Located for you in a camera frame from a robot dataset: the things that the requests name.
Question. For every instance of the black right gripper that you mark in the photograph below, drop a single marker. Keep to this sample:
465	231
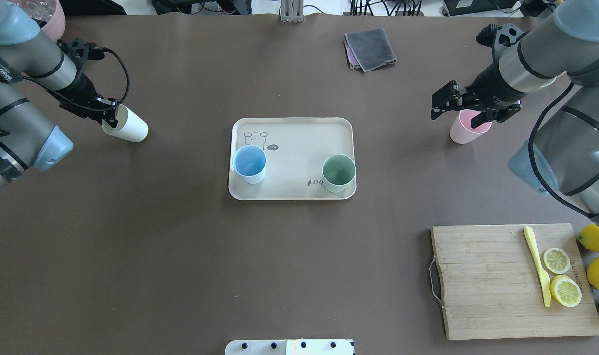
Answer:
490	84

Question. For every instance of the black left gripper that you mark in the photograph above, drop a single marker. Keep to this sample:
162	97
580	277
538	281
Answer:
83	89

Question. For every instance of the pink cup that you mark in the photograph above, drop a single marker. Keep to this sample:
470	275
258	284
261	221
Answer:
461	131

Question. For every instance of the cream white cup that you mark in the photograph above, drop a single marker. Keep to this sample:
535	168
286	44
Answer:
128	125

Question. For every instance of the green cup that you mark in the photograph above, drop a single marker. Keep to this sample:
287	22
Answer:
338	172

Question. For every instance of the light blue cup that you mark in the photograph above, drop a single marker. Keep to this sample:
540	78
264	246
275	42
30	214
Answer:
250	163

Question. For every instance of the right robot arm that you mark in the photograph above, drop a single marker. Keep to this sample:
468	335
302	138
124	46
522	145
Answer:
561	156

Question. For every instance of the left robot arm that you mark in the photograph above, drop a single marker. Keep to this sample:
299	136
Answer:
28	139

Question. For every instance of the beige rabbit tray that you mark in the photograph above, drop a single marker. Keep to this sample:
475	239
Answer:
295	149

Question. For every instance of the grey folded cloth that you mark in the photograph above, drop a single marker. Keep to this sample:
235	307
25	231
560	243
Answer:
372	49

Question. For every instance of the pink ice bowl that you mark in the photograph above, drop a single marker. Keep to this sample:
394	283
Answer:
48	14

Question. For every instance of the purple cloth under grey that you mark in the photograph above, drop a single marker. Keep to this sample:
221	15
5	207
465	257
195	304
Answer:
351	58

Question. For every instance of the yellow plastic knife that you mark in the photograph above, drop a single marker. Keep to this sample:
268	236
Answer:
543	276

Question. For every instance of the bamboo cutting board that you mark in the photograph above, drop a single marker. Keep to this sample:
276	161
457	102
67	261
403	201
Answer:
489	287

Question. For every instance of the lemon slice upper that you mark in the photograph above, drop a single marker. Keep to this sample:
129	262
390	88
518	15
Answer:
556	260

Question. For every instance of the lemon slice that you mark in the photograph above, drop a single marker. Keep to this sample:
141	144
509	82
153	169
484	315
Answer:
565	291
556	260

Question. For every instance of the whole lemon outer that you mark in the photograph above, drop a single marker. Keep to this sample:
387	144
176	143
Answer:
589	237

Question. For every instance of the lemon slice lower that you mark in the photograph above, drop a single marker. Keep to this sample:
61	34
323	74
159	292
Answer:
565	291

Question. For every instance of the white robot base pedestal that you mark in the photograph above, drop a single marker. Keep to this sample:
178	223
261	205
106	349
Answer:
326	346

